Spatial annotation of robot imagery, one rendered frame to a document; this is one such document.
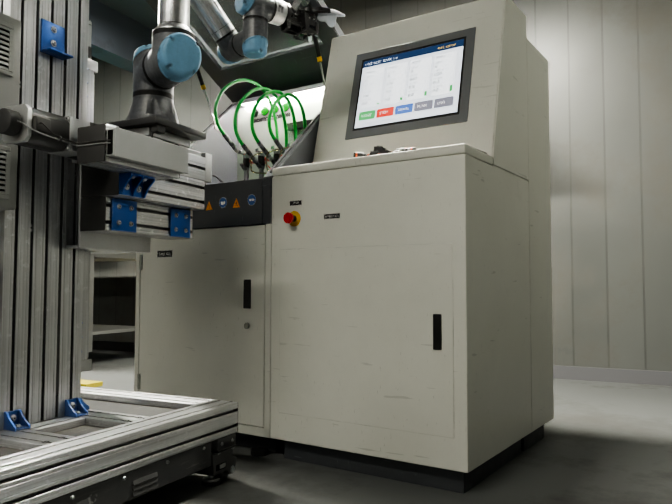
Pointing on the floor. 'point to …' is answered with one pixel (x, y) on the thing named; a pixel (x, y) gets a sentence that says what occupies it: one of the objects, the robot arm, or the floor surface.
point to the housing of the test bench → (539, 246)
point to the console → (409, 277)
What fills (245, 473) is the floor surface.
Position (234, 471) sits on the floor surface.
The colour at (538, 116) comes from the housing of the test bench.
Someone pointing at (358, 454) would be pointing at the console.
